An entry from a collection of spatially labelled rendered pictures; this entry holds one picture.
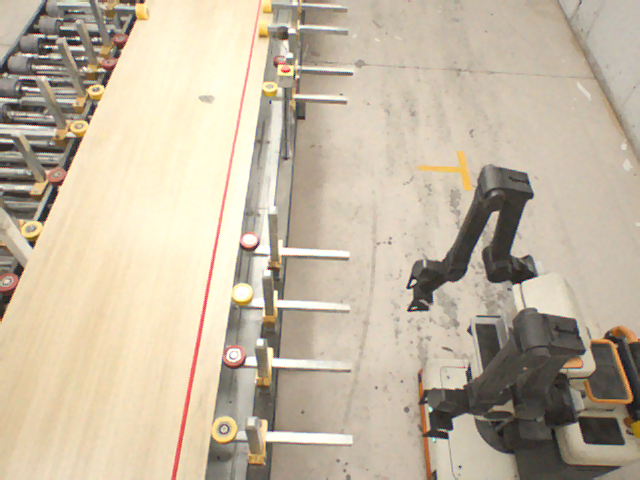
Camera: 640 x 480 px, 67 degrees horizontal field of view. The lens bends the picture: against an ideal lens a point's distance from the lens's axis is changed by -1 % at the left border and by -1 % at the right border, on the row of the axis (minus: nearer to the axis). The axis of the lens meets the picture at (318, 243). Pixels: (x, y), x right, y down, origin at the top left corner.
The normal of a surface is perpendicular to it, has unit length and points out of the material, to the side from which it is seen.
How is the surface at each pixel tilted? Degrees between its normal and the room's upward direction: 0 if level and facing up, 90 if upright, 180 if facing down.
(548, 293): 42
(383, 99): 0
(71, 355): 0
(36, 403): 0
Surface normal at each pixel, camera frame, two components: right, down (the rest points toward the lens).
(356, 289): 0.05, -0.58
